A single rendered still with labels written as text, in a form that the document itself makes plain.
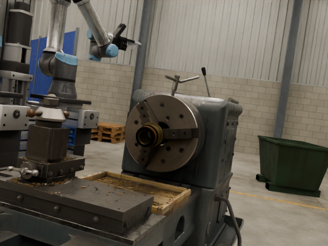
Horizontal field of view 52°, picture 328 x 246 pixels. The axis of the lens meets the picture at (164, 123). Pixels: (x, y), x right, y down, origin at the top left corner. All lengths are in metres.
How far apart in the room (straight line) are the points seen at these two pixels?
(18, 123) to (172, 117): 0.58
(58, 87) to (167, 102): 0.67
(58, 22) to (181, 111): 0.94
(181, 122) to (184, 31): 10.72
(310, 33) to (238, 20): 2.28
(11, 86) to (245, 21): 10.63
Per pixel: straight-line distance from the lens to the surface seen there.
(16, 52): 1.70
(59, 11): 1.99
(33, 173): 0.84
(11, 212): 0.87
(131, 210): 0.74
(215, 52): 11.68
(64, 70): 1.82
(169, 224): 1.19
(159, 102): 1.36
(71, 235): 0.78
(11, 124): 1.37
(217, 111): 1.45
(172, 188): 1.27
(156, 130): 1.23
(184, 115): 1.32
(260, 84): 11.48
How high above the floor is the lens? 1.19
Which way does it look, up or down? 3 degrees down
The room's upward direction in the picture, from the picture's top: 8 degrees clockwise
